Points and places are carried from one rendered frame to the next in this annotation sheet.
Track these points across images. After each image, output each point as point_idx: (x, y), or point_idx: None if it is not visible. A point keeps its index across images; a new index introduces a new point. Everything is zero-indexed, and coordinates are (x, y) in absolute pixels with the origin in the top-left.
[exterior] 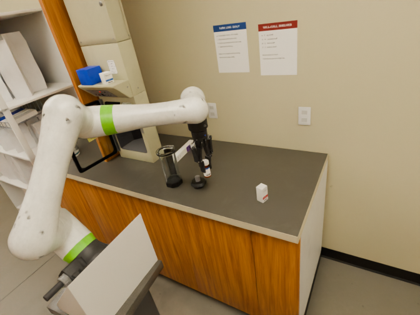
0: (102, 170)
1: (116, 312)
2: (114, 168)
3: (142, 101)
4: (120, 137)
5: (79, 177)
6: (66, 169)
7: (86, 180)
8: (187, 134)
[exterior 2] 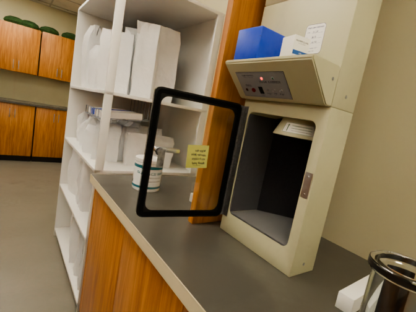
0: (176, 234)
1: None
2: (199, 241)
3: (338, 130)
4: (239, 190)
5: (132, 223)
6: None
7: (138, 235)
8: (363, 252)
